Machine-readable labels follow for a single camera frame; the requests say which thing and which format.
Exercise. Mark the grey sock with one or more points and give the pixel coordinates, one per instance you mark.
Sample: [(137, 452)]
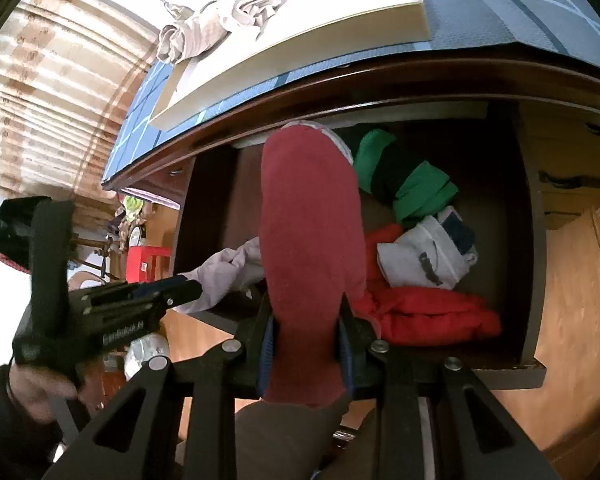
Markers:
[(425, 255)]

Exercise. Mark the shallow white cardboard box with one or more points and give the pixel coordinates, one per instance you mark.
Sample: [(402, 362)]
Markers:
[(305, 35)]

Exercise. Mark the wooden desk drawer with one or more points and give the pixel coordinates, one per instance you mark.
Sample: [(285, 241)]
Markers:
[(500, 200)]

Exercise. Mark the person's left hand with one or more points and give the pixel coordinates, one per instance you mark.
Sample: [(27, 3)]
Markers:
[(35, 390)]

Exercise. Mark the blue plaid tablecloth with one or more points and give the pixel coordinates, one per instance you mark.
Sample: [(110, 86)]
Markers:
[(480, 5)]

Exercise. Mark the red plastic stool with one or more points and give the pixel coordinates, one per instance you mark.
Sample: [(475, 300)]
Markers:
[(145, 262)]

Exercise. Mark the beige patterned curtain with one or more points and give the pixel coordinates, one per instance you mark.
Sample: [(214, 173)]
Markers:
[(55, 85)]

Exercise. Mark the bright red sock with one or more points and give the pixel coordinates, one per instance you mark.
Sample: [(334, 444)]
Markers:
[(430, 315)]

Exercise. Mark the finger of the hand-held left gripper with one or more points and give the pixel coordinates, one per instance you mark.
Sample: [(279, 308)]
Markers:
[(170, 286), (180, 299)]

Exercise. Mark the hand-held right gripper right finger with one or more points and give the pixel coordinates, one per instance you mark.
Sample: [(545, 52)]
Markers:
[(345, 360)]

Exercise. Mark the yellow green object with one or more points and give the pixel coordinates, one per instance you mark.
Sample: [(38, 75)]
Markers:
[(132, 206)]

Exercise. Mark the curtain tassel tieback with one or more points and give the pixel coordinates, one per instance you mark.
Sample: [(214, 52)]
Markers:
[(177, 10)]

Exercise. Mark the pale lilac underwear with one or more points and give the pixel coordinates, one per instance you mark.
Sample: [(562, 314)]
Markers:
[(225, 275)]

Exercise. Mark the dark wooden desk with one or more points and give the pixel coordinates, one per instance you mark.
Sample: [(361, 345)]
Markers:
[(555, 135)]

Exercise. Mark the green black striped sock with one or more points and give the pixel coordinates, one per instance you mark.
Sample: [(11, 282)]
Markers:
[(410, 185)]

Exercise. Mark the person's left forearm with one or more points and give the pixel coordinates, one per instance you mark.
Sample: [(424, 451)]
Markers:
[(5, 440)]

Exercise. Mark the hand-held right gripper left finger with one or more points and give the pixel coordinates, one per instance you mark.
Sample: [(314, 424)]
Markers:
[(267, 357)]

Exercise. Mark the maroon underwear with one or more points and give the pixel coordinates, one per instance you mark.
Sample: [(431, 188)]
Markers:
[(310, 260)]

